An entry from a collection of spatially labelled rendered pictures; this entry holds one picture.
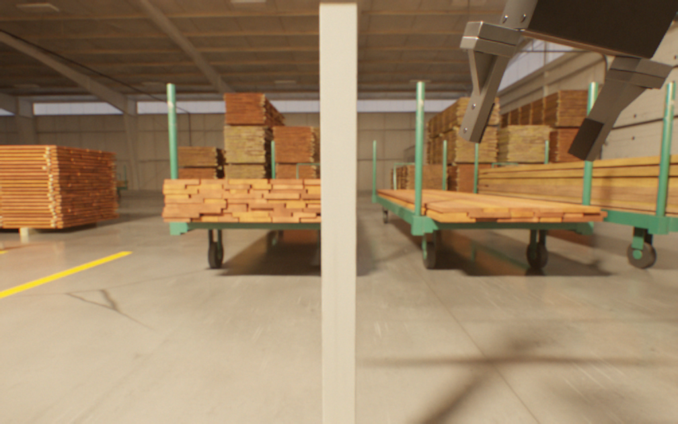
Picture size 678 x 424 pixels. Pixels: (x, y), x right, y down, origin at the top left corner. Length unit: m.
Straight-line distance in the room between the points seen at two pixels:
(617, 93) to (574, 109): 11.18
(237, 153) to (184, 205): 7.99
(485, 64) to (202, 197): 1.85
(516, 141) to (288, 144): 6.43
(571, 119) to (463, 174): 3.34
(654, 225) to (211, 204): 2.83
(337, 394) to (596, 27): 0.62
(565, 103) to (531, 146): 1.49
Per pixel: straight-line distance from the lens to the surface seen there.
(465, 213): 2.02
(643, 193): 3.22
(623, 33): 0.40
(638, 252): 3.32
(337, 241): 0.57
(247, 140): 9.92
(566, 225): 2.58
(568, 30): 0.37
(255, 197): 1.95
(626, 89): 0.44
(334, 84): 0.58
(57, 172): 5.35
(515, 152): 10.69
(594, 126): 0.44
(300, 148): 9.55
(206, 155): 10.26
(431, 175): 9.75
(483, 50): 0.34
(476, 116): 0.36
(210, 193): 2.05
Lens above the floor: 0.66
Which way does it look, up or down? 5 degrees down
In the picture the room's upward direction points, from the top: straight up
